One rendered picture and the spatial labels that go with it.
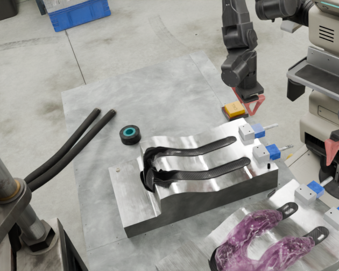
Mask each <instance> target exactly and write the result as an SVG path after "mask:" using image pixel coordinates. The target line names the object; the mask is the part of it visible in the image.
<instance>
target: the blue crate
mask: <svg viewBox="0 0 339 271"><path fill-rule="evenodd" d="M110 14H111V12H110V9H109V5H108V1H107V0H88V1H85V2H82V3H79V4H75V5H72V6H69V7H66V8H63V9H60V10H56V11H53V12H50V13H48V15H49V18H50V20H51V23H52V25H53V28H54V30H55V32H59V31H63V30H66V29H68V28H71V27H74V26H78V25H81V24H84V23H87V22H90V21H93V20H96V19H100V18H103V17H106V16H109V15H110Z"/></svg>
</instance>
